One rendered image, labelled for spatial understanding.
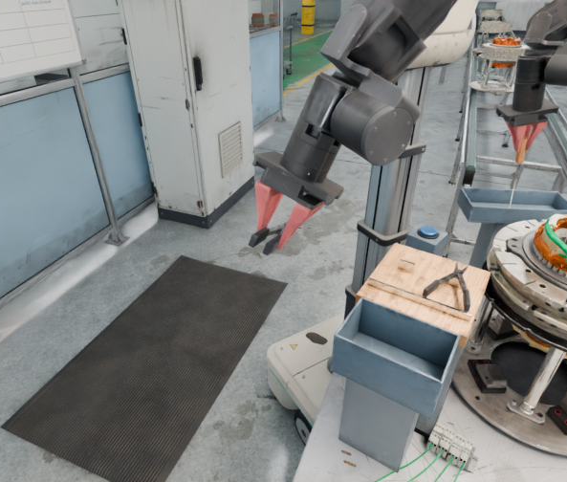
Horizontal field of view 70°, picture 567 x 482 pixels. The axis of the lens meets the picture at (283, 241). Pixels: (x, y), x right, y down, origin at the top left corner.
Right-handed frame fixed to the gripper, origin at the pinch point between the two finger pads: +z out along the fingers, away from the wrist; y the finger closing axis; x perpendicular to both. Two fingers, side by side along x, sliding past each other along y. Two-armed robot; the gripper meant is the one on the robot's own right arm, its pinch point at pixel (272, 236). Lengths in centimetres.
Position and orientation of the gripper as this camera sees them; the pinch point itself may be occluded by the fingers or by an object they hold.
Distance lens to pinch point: 51.5
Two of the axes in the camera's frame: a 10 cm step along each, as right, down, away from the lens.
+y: 8.5, 4.9, -1.9
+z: -3.9, 8.3, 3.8
